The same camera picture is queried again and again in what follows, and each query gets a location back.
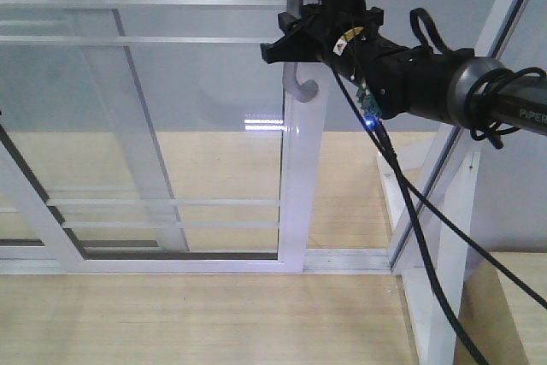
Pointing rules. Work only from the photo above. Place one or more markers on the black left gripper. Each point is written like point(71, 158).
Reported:
point(345, 35)

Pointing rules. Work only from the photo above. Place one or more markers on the grey door handle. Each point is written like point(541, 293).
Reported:
point(306, 91)

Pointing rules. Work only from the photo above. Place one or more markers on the white sliding glass door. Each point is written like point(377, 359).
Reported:
point(205, 74)

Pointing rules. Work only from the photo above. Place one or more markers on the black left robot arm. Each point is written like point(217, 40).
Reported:
point(430, 80)

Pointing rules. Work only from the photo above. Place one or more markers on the aluminium floor door track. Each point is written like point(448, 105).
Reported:
point(36, 260)

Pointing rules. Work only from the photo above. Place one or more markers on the white fixed glass door panel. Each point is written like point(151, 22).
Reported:
point(76, 121)

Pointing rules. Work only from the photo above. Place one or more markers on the green circuit board blue led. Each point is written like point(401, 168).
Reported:
point(368, 104)

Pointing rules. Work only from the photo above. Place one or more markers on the light wooden box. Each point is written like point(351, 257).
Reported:
point(506, 324)

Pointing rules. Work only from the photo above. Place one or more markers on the light wooden platform board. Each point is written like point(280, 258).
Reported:
point(218, 318)

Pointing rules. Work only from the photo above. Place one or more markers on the white rear support bracket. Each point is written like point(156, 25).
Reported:
point(397, 185)

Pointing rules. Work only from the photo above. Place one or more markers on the white support bracket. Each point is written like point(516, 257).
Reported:
point(397, 185)
point(435, 341)

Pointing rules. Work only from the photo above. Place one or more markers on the white door frame post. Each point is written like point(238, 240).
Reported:
point(448, 161)

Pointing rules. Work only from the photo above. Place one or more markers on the white front support bracket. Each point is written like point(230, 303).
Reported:
point(435, 341)

